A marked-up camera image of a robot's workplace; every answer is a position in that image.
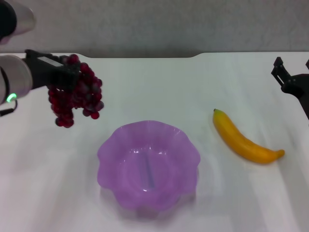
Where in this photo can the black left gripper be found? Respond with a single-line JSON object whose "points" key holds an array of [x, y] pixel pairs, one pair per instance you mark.
{"points": [[43, 72]]}

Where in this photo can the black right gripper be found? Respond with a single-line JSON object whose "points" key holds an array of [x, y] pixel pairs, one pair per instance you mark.
{"points": [[299, 89]]}

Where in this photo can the red grape bunch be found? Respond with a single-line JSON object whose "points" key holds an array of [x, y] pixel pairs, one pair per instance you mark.
{"points": [[87, 94]]}

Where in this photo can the yellow banana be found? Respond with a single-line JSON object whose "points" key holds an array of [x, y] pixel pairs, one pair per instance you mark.
{"points": [[241, 142]]}

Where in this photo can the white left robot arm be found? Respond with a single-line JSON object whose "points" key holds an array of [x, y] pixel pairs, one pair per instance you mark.
{"points": [[12, 77]]}

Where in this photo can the purple wavy plastic bowl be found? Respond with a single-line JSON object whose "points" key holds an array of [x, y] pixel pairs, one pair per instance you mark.
{"points": [[135, 174]]}

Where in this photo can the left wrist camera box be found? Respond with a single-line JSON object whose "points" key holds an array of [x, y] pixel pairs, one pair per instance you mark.
{"points": [[14, 17]]}

